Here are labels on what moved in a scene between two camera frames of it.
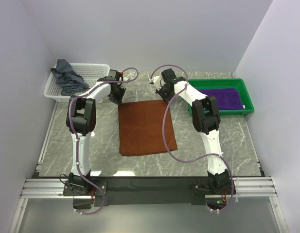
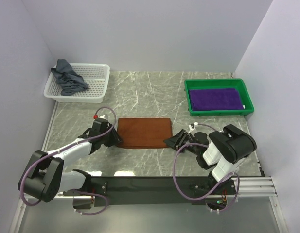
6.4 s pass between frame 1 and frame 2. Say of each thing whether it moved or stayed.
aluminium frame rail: stayed
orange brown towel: moved
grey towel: stayed
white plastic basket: stayed
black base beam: stayed
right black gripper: moved
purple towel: stayed
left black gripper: moved
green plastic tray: stayed
